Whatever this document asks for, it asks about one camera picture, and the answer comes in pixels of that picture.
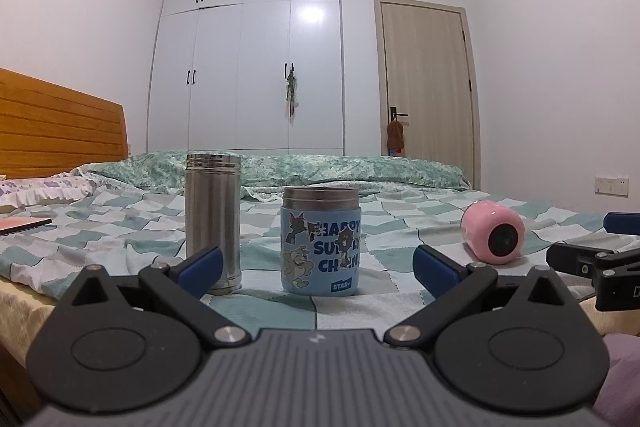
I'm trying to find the white wardrobe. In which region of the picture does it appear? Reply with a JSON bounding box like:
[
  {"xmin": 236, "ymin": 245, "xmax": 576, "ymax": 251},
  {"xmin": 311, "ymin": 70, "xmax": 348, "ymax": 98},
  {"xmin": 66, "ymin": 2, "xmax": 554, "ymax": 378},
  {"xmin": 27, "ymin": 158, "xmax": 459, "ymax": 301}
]
[{"xmin": 146, "ymin": 0, "xmax": 346, "ymax": 156}]

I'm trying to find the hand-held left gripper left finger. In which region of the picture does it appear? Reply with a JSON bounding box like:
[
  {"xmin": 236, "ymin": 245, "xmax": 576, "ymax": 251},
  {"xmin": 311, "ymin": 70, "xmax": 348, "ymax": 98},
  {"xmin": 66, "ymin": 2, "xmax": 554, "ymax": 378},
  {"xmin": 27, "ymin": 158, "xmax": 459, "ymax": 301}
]
[{"xmin": 59, "ymin": 246, "xmax": 252, "ymax": 351}]

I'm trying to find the tall stainless steel flask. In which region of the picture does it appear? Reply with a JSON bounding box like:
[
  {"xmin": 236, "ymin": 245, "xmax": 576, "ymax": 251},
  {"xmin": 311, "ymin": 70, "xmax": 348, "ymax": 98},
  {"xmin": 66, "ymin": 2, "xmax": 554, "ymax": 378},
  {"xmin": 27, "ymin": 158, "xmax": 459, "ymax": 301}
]
[{"xmin": 184, "ymin": 152, "xmax": 243, "ymax": 296}]

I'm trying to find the blue cartoon print cup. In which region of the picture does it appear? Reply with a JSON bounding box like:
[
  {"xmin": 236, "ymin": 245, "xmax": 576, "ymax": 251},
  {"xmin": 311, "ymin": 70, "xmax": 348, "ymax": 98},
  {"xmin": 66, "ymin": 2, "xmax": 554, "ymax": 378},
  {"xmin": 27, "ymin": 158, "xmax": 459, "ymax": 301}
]
[{"xmin": 280, "ymin": 186, "xmax": 362, "ymax": 296}]

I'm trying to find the green hanging ornament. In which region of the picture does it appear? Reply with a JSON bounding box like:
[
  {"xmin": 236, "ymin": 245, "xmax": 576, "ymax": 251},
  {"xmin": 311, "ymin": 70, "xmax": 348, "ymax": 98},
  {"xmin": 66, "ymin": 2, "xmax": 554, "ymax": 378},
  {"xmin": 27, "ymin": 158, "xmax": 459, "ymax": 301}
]
[{"xmin": 284, "ymin": 71, "xmax": 300, "ymax": 118}]

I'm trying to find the light wooden door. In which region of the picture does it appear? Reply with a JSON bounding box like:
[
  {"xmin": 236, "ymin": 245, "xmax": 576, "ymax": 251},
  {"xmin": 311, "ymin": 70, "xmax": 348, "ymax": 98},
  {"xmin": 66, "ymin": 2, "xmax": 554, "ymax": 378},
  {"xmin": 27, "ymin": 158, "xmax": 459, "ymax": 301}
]
[{"xmin": 373, "ymin": 0, "xmax": 482, "ymax": 188}]

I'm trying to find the brown hanging pouch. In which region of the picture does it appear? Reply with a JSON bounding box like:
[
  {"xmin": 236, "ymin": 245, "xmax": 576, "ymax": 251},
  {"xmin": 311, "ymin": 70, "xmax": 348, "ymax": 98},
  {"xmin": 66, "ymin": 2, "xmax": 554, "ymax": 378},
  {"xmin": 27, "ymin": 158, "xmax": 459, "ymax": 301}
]
[{"xmin": 385, "ymin": 117, "xmax": 405, "ymax": 154}]

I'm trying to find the purple floral pillow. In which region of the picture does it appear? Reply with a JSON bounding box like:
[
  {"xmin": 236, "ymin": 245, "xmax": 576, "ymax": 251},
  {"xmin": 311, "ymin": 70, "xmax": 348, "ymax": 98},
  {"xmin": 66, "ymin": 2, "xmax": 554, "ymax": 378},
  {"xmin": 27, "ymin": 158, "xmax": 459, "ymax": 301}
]
[{"xmin": 0, "ymin": 171, "xmax": 99, "ymax": 210}]

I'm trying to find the wooden headboard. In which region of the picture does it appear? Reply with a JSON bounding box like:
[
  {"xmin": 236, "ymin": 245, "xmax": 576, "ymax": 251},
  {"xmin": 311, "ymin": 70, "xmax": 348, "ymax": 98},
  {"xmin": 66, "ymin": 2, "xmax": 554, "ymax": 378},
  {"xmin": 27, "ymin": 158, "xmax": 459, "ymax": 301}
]
[{"xmin": 0, "ymin": 68, "xmax": 130, "ymax": 180}]

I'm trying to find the white wall socket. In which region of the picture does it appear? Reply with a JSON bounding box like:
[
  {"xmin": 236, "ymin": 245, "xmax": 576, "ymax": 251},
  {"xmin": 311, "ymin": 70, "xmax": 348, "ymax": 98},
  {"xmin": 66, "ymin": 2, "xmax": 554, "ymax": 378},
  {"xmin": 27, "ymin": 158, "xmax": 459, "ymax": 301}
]
[{"xmin": 594, "ymin": 175, "xmax": 630, "ymax": 196}]

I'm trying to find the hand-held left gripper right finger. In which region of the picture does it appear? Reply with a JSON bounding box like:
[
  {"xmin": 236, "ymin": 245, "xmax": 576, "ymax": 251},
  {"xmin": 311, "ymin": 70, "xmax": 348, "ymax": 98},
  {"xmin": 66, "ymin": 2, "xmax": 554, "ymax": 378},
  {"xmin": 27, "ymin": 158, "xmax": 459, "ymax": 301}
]
[{"xmin": 384, "ymin": 245, "xmax": 581, "ymax": 351}]

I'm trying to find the beige mattress side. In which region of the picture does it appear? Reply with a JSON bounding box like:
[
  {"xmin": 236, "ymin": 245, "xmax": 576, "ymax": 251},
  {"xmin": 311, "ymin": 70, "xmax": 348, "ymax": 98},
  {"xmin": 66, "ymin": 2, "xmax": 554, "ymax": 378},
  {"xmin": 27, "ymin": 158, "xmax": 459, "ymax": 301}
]
[{"xmin": 0, "ymin": 278, "xmax": 55, "ymax": 413}]

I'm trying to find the green floral quilt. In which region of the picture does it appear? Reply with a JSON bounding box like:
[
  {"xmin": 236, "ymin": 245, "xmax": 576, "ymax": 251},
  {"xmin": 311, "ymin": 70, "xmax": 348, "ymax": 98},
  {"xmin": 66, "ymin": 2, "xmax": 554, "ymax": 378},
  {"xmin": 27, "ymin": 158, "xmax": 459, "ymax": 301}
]
[{"xmin": 75, "ymin": 150, "xmax": 474, "ymax": 201}]

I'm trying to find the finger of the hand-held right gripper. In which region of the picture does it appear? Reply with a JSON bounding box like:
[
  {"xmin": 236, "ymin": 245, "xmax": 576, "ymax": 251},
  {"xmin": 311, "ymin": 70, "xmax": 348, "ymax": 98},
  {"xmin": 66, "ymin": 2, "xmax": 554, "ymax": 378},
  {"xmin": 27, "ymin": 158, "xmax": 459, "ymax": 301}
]
[
  {"xmin": 603, "ymin": 212, "xmax": 640, "ymax": 237},
  {"xmin": 546, "ymin": 243, "xmax": 640, "ymax": 280}
]

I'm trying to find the purple cloth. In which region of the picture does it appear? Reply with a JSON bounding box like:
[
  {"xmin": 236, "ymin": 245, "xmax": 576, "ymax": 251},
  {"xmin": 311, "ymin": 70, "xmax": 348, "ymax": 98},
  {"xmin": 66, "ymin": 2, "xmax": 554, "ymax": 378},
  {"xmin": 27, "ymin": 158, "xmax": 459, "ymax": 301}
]
[{"xmin": 597, "ymin": 332, "xmax": 640, "ymax": 414}]

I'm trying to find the green checkered bed sheet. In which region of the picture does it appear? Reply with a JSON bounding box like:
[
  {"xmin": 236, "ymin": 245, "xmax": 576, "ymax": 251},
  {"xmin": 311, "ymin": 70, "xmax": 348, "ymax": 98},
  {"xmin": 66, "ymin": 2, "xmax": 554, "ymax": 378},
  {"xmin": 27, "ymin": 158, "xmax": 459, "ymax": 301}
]
[{"xmin": 0, "ymin": 179, "xmax": 640, "ymax": 358}]

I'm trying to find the pink cup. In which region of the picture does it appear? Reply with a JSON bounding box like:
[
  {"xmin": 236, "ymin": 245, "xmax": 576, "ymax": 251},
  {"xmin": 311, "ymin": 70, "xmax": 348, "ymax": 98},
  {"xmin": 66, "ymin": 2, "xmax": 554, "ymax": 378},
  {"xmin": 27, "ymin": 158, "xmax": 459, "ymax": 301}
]
[{"xmin": 460, "ymin": 201, "xmax": 526, "ymax": 266}]

